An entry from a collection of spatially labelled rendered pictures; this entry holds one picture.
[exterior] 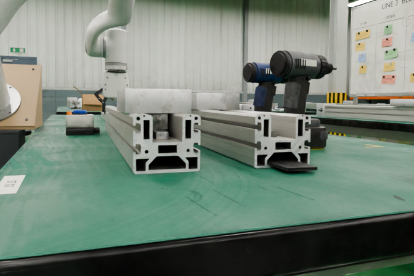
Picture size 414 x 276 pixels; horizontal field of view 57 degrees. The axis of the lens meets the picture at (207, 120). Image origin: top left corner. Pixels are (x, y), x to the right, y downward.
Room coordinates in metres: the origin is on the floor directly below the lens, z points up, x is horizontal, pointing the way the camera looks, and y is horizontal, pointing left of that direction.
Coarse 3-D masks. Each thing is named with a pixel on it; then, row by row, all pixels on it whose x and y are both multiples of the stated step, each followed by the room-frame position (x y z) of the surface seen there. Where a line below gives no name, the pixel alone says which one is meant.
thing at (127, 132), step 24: (120, 120) 0.86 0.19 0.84; (144, 120) 0.60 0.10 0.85; (168, 120) 0.67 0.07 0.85; (192, 120) 0.57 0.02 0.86; (120, 144) 0.75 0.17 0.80; (144, 144) 0.55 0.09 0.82; (168, 144) 0.56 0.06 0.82; (192, 144) 0.57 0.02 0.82; (144, 168) 0.56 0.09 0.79; (168, 168) 0.57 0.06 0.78; (192, 168) 0.58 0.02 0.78
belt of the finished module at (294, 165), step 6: (270, 156) 0.67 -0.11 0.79; (276, 156) 0.67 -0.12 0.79; (282, 156) 0.67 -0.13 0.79; (270, 162) 0.61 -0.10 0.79; (276, 162) 0.61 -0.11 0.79; (282, 162) 0.61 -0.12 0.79; (288, 162) 0.61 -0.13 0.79; (294, 162) 0.61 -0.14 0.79; (300, 162) 0.61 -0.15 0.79; (282, 168) 0.57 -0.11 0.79; (288, 168) 0.56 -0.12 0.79; (294, 168) 0.56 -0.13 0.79; (300, 168) 0.56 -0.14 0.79; (306, 168) 0.56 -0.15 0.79; (312, 168) 0.57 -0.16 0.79
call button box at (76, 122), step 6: (72, 114) 1.15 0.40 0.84; (78, 114) 1.15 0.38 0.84; (84, 114) 1.16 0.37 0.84; (90, 114) 1.20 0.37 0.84; (66, 120) 1.12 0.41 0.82; (72, 120) 1.13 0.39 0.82; (78, 120) 1.13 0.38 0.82; (84, 120) 1.14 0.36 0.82; (90, 120) 1.14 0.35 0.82; (66, 126) 1.12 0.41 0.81; (72, 126) 1.13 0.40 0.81; (78, 126) 1.13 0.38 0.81; (84, 126) 1.14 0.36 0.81; (90, 126) 1.14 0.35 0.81; (66, 132) 1.12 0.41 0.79; (72, 132) 1.13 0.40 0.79; (78, 132) 1.13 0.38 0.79; (84, 132) 1.14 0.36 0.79; (90, 132) 1.14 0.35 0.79; (96, 132) 1.18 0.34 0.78
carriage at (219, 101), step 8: (192, 96) 0.94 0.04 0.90; (200, 96) 0.91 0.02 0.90; (208, 96) 0.92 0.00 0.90; (216, 96) 0.92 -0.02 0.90; (224, 96) 0.93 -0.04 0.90; (232, 96) 0.94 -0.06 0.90; (192, 104) 0.94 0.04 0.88; (200, 104) 0.91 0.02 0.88; (208, 104) 0.92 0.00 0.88; (216, 104) 0.92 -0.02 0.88; (224, 104) 0.93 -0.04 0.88; (232, 104) 0.94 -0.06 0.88
